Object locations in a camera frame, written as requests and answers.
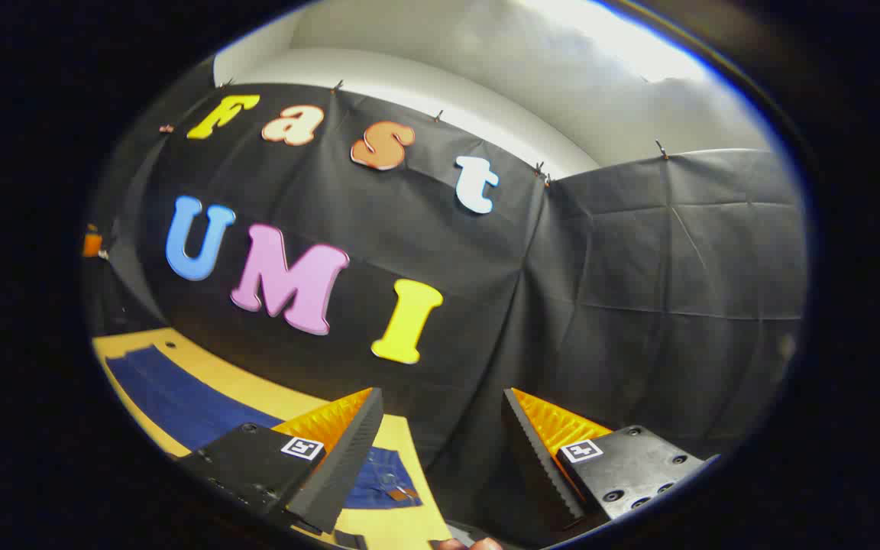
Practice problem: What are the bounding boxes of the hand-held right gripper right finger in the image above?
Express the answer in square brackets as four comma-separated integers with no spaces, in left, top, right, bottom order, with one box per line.
[502,387,720,533]

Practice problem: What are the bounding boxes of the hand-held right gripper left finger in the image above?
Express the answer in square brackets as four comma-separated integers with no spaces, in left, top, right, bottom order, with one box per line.
[176,387,385,535]

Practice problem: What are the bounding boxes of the blue denim jeans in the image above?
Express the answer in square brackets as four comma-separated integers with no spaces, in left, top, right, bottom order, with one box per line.
[104,345,424,511]

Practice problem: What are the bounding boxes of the black backdrop cloth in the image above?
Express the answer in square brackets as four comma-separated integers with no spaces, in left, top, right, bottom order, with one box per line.
[82,57,809,545]

